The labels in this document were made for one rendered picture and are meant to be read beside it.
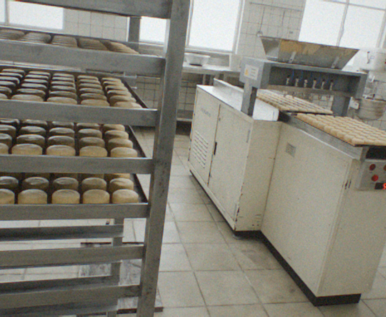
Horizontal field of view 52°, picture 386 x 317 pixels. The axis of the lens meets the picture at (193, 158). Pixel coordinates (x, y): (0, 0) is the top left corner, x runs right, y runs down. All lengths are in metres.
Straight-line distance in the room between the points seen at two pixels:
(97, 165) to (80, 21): 4.81
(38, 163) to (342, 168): 1.54
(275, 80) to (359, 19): 4.31
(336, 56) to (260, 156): 0.77
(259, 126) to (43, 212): 1.85
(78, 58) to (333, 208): 1.60
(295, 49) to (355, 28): 4.23
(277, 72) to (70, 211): 1.94
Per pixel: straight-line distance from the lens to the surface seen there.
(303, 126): 2.30
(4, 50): 0.67
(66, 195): 0.79
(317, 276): 2.20
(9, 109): 0.69
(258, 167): 2.52
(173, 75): 0.66
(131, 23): 1.10
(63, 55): 0.67
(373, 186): 2.03
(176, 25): 0.66
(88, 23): 5.47
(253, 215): 2.66
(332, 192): 2.05
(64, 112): 0.68
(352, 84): 2.77
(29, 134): 0.84
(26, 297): 0.84
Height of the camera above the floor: 1.30
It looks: 18 degrees down
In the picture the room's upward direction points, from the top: 8 degrees clockwise
